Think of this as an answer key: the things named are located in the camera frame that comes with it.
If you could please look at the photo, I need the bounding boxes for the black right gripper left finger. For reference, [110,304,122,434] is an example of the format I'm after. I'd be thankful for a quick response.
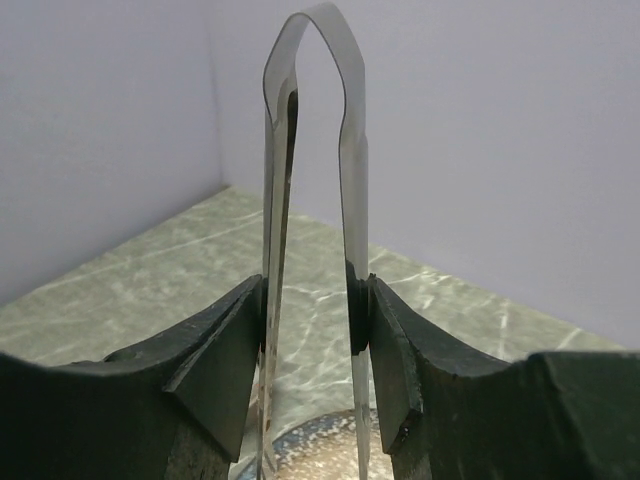
[1,275,261,479]

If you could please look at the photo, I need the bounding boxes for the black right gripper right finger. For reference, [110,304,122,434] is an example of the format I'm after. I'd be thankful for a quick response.
[368,277,639,479]

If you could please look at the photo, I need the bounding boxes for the metal serving tongs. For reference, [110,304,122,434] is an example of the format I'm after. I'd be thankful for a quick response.
[256,2,370,479]

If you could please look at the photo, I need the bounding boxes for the speckled ceramic plate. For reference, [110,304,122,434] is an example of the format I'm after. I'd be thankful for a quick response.
[227,407,396,480]

